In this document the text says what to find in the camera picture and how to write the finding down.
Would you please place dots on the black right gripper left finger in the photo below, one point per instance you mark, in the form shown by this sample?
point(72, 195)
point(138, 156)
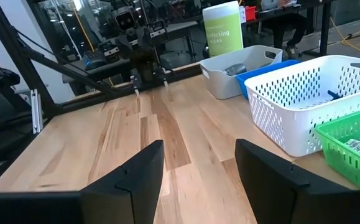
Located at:
point(130, 193)

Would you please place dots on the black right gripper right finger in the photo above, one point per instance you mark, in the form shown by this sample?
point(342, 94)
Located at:
point(276, 193)

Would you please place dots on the grey roll-on deodorant bottle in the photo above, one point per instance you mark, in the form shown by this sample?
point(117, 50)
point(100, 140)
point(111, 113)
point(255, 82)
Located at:
point(235, 69)

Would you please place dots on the blue disposable razor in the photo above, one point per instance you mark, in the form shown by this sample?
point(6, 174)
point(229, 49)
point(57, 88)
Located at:
point(335, 95)

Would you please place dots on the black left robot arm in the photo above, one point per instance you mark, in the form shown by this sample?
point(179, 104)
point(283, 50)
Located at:
point(145, 62)

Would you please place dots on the black computer mouse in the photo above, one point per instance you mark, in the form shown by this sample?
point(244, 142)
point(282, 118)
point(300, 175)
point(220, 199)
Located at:
point(94, 60)

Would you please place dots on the white perforated plastic basket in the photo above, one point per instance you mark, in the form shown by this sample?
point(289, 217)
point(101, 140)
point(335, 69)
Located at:
point(279, 124)

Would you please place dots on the green plastic basket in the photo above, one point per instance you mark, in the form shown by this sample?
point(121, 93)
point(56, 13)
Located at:
point(341, 155)

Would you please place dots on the green wipes canister white lid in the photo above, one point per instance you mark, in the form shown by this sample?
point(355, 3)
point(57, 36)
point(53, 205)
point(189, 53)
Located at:
point(223, 31)

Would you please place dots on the narrow white plastic bin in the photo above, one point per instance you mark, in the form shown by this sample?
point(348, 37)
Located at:
point(220, 84)

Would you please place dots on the blue plastic basket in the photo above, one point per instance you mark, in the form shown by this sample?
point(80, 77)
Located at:
point(251, 76)

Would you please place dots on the red plastic box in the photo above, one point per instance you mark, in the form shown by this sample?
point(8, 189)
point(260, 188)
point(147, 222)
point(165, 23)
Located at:
point(250, 13)

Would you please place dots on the person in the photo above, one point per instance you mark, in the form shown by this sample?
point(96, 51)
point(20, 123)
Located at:
point(291, 28)

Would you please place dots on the black desk leg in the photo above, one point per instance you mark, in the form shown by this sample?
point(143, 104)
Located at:
point(325, 28)

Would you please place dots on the black aluminium mount frame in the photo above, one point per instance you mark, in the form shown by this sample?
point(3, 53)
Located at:
point(21, 62)

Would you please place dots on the silver metal bracket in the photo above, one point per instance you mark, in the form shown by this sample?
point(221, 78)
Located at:
point(36, 112)

